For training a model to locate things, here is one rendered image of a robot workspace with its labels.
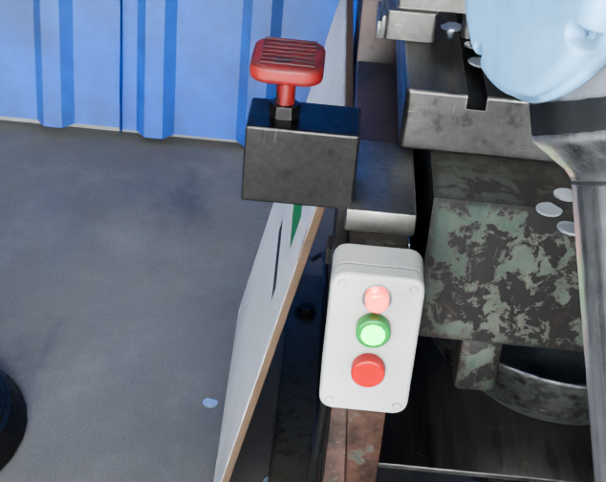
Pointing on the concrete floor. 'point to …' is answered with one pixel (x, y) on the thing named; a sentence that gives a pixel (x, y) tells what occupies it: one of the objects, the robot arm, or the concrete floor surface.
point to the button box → (360, 271)
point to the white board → (279, 265)
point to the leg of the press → (386, 121)
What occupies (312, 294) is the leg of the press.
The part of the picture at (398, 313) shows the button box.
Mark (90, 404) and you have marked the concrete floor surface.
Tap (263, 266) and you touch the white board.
